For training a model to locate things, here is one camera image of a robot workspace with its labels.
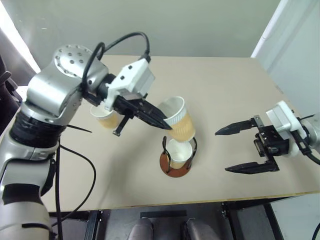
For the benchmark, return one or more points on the dark grey rounded shape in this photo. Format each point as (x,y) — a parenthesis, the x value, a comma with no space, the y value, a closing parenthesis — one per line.
(202,231)
(141,230)

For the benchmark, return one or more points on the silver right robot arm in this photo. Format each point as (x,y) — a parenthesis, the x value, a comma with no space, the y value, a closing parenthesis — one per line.
(313,132)

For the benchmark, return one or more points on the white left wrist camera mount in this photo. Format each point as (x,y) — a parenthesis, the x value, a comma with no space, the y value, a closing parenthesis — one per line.
(135,77)

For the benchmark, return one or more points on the black zip tie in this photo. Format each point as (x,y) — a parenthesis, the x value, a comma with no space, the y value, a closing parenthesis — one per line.
(308,117)
(80,129)

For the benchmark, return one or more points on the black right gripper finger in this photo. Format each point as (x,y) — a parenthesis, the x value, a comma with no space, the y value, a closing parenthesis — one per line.
(252,168)
(237,127)

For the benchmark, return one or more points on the black metal table frame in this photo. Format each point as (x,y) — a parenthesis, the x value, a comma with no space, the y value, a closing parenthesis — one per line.
(93,225)

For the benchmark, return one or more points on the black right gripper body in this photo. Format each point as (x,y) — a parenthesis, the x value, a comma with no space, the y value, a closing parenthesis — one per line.
(271,142)

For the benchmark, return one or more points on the brown and white paper cup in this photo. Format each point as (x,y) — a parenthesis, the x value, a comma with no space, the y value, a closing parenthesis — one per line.
(180,152)
(182,125)
(107,120)

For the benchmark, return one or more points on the white door panel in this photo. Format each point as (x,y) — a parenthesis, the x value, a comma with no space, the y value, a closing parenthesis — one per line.
(287,37)

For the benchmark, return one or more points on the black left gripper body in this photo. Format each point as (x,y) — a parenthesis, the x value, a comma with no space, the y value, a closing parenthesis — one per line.
(126,105)

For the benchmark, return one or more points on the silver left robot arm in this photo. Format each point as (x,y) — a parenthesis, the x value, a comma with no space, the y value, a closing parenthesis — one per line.
(50,87)

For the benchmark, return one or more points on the brown round cup holder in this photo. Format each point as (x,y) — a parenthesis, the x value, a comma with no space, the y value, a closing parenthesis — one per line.
(175,172)

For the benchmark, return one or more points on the black flat bar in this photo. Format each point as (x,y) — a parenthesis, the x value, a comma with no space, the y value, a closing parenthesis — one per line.
(162,214)

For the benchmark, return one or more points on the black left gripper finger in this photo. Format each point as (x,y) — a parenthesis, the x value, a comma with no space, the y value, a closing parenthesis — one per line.
(155,121)
(155,110)

